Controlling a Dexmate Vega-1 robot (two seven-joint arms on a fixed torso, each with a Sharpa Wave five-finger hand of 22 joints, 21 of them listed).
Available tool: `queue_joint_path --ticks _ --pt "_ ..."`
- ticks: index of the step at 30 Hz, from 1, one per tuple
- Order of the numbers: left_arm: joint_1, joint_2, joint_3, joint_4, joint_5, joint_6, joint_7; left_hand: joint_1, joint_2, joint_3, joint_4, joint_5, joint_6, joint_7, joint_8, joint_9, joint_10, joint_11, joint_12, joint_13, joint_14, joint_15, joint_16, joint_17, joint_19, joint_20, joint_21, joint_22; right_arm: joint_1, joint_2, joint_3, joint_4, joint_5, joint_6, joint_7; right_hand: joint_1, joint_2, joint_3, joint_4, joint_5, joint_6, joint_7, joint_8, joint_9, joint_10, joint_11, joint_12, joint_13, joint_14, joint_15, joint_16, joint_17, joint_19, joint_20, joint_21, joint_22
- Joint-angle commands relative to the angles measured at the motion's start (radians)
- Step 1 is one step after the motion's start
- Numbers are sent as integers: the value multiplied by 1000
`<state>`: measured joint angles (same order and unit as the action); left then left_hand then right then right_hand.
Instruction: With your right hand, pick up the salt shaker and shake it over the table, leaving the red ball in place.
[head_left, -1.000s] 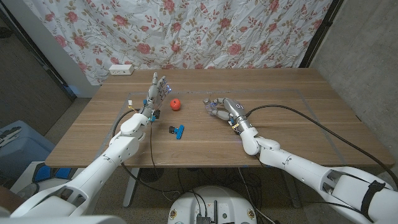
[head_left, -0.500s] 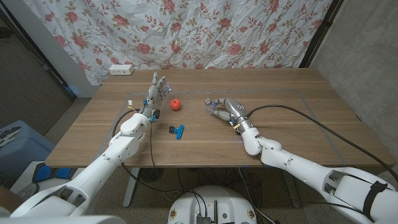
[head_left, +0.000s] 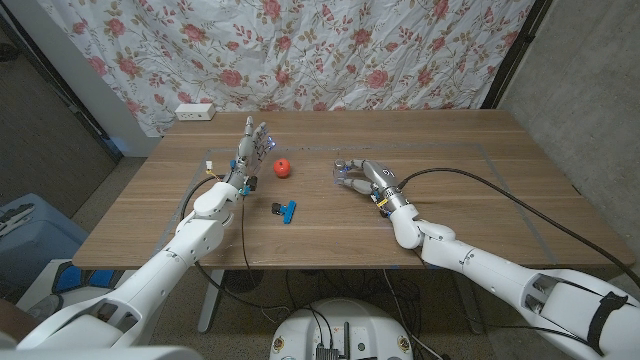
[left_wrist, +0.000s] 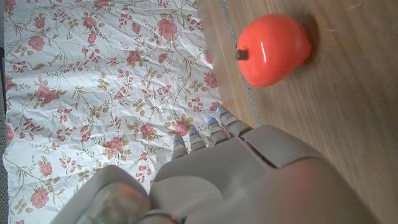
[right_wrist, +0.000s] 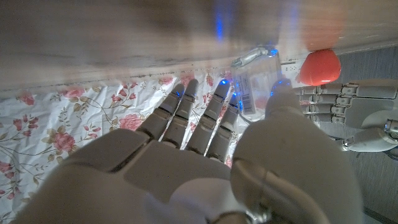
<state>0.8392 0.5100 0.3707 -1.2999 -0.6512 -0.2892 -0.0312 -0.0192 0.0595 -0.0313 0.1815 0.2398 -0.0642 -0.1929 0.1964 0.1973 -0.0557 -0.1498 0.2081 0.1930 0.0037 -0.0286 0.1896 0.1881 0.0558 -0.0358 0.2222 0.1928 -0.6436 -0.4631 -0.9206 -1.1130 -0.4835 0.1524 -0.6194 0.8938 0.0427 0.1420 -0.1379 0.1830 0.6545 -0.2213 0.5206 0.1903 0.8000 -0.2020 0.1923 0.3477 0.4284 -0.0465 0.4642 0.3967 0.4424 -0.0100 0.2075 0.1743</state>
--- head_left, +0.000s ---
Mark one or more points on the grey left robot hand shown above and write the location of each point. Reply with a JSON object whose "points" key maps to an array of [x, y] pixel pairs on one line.
{"points": [[247, 155]]}

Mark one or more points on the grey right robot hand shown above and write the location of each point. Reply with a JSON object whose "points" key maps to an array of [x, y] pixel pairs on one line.
{"points": [[382, 177]]}

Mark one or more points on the clear glass salt shaker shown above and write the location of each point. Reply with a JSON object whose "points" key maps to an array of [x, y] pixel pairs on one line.
{"points": [[340, 173]]}

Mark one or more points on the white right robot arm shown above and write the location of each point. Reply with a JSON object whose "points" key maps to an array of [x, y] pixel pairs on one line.
{"points": [[500, 272]]}

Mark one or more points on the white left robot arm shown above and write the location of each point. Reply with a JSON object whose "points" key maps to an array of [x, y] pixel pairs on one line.
{"points": [[165, 270]]}

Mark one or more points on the red ball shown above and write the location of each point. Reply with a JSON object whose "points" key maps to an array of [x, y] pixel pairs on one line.
{"points": [[282, 168]]}

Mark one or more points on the white power strip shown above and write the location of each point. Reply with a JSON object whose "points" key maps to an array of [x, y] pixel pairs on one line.
{"points": [[195, 111]]}

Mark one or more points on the blue plastic clip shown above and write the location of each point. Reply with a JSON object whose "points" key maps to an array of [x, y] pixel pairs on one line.
{"points": [[288, 212]]}

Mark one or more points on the floral backdrop curtain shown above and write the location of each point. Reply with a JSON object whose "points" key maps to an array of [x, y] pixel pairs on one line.
{"points": [[300, 50]]}

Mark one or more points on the black round floor object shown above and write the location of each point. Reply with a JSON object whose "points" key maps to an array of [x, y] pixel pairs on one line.
{"points": [[243, 280]]}

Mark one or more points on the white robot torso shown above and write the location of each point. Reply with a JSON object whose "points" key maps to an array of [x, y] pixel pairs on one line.
{"points": [[345, 325]]}

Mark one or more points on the white table leg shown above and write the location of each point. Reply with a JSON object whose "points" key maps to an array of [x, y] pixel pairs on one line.
{"points": [[470, 310], [210, 305]]}

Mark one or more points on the black backdrop stand pole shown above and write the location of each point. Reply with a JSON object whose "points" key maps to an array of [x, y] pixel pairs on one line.
{"points": [[515, 55]]}

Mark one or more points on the white and blue floor device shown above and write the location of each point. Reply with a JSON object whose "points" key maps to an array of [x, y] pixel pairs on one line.
{"points": [[75, 280]]}

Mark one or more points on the blue plastic bin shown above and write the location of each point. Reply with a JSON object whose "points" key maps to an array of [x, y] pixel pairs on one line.
{"points": [[35, 245]]}

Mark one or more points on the grey plastic clamp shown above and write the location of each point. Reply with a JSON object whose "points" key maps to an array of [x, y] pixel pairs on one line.
{"points": [[15, 217]]}

